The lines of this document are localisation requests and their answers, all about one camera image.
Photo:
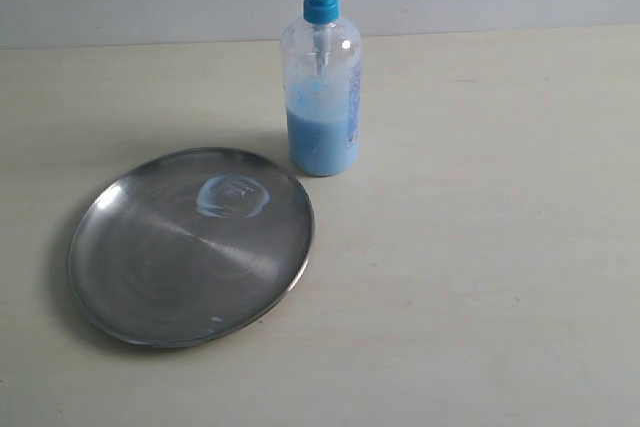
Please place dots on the blue soap blob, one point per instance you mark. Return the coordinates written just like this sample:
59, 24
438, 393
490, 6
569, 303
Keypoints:
232, 196

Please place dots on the round stainless steel plate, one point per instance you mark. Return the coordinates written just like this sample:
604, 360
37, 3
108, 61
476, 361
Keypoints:
147, 269

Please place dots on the blue pump soap bottle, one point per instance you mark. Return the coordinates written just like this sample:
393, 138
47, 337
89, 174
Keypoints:
322, 63

